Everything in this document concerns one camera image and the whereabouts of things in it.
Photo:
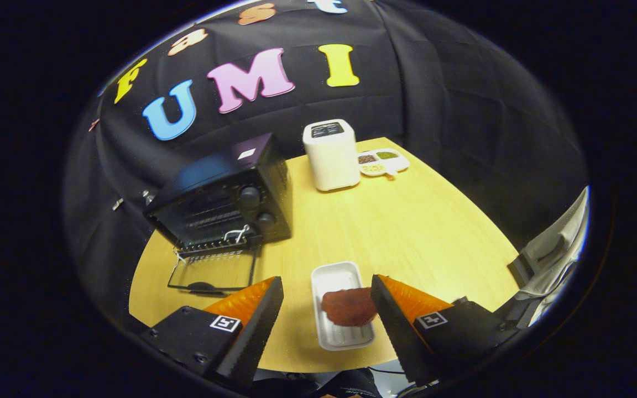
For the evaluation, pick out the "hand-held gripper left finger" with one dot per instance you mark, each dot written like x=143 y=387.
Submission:
x=255 y=337

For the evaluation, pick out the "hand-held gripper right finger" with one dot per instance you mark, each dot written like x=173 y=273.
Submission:
x=398 y=337

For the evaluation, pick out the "reddish brown meat slice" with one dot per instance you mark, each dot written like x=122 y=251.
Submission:
x=349 y=307

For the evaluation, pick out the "black toaster oven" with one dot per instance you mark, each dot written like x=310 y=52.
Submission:
x=213 y=177

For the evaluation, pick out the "white pop-up toaster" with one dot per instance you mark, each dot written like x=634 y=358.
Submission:
x=332 y=160

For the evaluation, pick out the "person's dark clothing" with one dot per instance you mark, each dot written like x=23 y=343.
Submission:
x=346 y=384

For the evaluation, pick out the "white foam tray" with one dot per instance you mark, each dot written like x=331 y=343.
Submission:
x=336 y=272

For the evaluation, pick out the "white divided condiment dish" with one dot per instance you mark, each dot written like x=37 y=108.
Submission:
x=376 y=167

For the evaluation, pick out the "pale grey chair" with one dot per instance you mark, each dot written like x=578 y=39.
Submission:
x=556 y=249

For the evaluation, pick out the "silver metal clip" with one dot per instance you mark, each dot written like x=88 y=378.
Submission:
x=118 y=204

